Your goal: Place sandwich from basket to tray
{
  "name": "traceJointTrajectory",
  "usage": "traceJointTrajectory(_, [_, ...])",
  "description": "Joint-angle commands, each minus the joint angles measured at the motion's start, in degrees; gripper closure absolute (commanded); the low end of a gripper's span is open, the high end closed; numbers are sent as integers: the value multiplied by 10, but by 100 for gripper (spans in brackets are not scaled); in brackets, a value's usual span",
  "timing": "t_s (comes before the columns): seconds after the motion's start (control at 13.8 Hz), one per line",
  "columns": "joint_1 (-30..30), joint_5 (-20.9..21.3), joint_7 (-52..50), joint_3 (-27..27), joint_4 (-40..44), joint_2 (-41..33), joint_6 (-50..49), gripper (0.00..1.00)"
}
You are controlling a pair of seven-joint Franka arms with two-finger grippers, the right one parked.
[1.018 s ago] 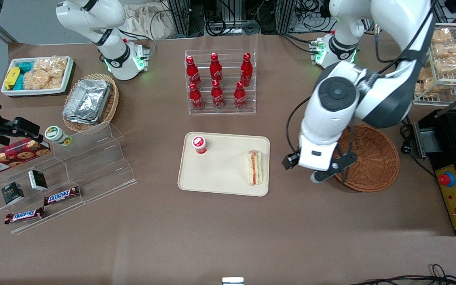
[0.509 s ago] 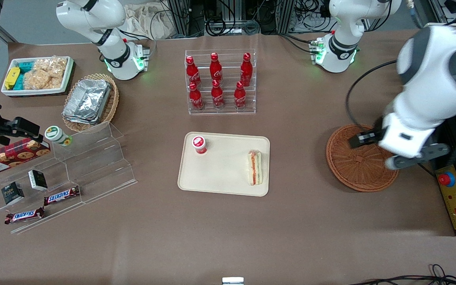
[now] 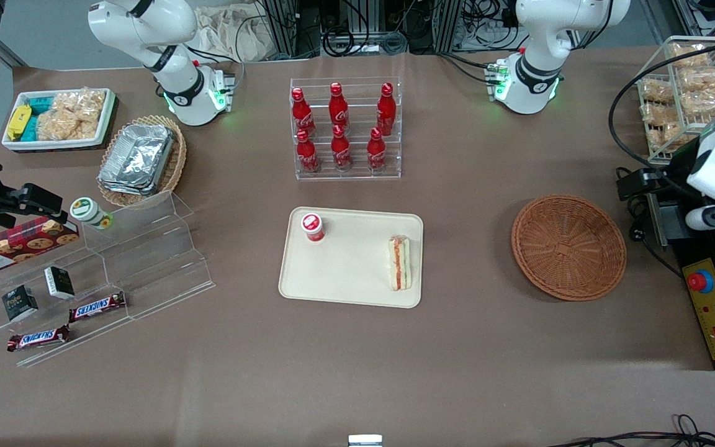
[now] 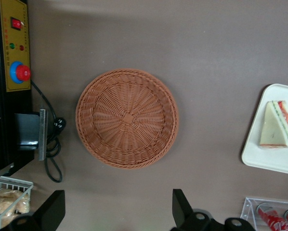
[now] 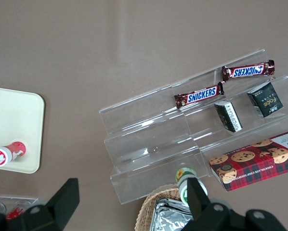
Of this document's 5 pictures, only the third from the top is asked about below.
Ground clear acrylic stepped shelf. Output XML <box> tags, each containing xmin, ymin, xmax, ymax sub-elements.
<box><xmin>0</xmin><ymin>191</ymin><xmax>215</xmax><ymax>368</ymax></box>

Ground triangle sandwich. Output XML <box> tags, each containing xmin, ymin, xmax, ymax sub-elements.
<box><xmin>387</xmin><ymin>235</ymin><xmax>412</xmax><ymax>291</ymax></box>

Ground yellow snack packet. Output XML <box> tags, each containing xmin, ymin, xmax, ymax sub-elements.
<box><xmin>9</xmin><ymin>106</ymin><xmax>33</xmax><ymax>141</ymax></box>

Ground white rectangular bin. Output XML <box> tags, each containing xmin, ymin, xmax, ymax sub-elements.
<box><xmin>2</xmin><ymin>88</ymin><xmax>116</xmax><ymax>151</ymax></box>

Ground aluminium frame equipment rack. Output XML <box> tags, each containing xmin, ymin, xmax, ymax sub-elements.
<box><xmin>258</xmin><ymin>0</ymin><xmax>519</xmax><ymax>58</ymax></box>

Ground white crumpled cloth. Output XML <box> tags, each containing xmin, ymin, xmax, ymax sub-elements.
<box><xmin>193</xmin><ymin>5</ymin><xmax>272</xmax><ymax>63</ymax></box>

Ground grey metal bracket plate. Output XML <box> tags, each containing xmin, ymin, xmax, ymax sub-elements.
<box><xmin>648</xmin><ymin>192</ymin><xmax>675</xmax><ymax>248</ymax></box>

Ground Snickers chocolate bar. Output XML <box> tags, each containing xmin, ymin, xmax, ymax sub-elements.
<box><xmin>69</xmin><ymin>292</ymin><xmax>127</xmax><ymax>323</ymax></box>
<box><xmin>7</xmin><ymin>325</ymin><xmax>71</xmax><ymax>353</ymax></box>

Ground black floor cable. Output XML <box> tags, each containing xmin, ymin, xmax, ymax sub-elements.
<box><xmin>550</xmin><ymin>415</ymin><xmax>715</xmax><ymax>447</ymax></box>

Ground round brown wicker basket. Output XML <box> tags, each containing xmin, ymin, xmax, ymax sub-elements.
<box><xmin>511</xmin><ymin>194</ymin><xmax>627</xmax><ymax>302</ymax></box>

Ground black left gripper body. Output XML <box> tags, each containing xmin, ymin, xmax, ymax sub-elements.
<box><xmin>663</xmin><ymin>146</ymin><xmax>704</xmax><ymax>205</ymax></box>

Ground clear acrylic bottle rack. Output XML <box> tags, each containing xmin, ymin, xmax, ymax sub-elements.
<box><xmin>289</xmin><ymin>77</ymin><xmax>403</xmax><ymax>181</ymax></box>

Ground bagged rice cracker snack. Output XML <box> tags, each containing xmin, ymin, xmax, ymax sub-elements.
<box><xmin>643</xmin><ymin>102</ymin><xmax>672</xmax><ymax>125</ymax></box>
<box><xmin>649</xmin><ymin>121</ymin><xmax>693</xmax><ymax>153</ymax></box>
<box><xmin>643</xmin><ymin>78</ymin><xmax>675</xmax><ymax>103</ymax></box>
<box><xmin>680</xmin><ymin>67</ymin><xmax>715</xmax><ymax>119</ymax></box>
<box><xmin>671</xmin><ymin>42</ymin><xmax>712</xmax><ymax>69</ymax></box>

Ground stacked foil containers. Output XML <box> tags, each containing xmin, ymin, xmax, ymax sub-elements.
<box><xmin>98</xmin><ymin>123</ymin><xmax>176</xmax><ymax>195</ymax></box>

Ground small black carton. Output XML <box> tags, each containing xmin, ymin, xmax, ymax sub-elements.
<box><xmin>44</xmin><ymin>266</ymin><xmax>76</xmax><ymax>300</ymax></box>
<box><xmin>2</xmin><ymin>284</ymin><xmax>39</xmax><ymax>322</ymax></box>

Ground red cola bottle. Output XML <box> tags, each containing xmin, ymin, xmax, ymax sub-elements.
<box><xmin>296</xmin><ymin>129</ymin><xmax>320</xmax><ymax>174</ymax></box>
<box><xmin>291</xmin><ymin>88</ymin><xmax>317</xmax><ymax>138</ymax></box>
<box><xmin>329</xmin><ymin>83</ymin><xmax>350</xmax><ymax>132</ymax></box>
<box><xmin>331</xmin><ymin>125</ymin><xmax>353</xmax><ymax>171</ymax></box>
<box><xmin>367</xmin><ymin>127</ymin><xmax>387</xmax><ymax>171</ymax></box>
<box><xmin>377</xmin><ymin>83</ymin><xmax>397</xmax><ymax>136</ymax></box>

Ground thin arm base cable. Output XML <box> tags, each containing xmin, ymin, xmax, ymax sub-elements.
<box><xmin>185</xmin><ymin>43</ymin><xmax>246</xmax><ymax>95</ymax></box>

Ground black power cable with plug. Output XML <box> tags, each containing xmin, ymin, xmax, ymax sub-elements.
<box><xmin>627</xmin><ymin>197</ymin><xmax>686</xmax><ymax>279</ymax></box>

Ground black arm base cables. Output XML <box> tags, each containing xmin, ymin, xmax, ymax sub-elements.
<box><xmin>437</xmin><ymin>51</ymin><xmax>498</xmax><ymax>85</ymax></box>

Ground red tartan cookie box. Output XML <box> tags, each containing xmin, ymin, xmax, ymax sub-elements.
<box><xmin>0</xmin><ymin>217</ymin><xmax>80</xmax><ymax>277</ymax></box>

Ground red lid white cup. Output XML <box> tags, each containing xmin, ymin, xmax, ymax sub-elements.
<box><xmin>300</xmin><ymin>213</ymin><xmax>325</xmax><ymax>243</ymax></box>

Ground bagged crispy snack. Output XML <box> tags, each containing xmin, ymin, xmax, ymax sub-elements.
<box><xmin>38</xmin><ymin>112</ymin><xmax>95</xmax><ymax>141</ymax></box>
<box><xmin>53</xmin><ymin>87</ymin><xmax>107</xmax><ymax>120</ymax></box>

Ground white wire basket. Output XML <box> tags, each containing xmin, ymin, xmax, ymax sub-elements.
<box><xmin>637</xmin><ymin>35</ymin><xmax>715</xmax><ymax>165</ymax></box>

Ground cream plastic tray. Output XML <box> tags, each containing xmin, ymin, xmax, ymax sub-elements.
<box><xmin>278</xmin><ymin>207</ymin><xmax>425</xmax><ymax>309</ymax></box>

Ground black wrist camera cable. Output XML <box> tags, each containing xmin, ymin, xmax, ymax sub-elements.
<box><xmin>608</xmin><ymin>43</ymin><xmax>715</xmax><ymax>187</ymax></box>

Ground green label white cup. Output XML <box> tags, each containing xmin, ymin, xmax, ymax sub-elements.
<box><xmin>70</xmin><ymin>197</ymin><xmax>114</xmax><ymax>230</ymax></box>

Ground oval light wicker basket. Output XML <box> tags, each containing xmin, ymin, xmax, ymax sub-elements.
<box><xmin>97</xmin><ymin>115</ymin><xmax>187</xmax><ymax>207</ymax></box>

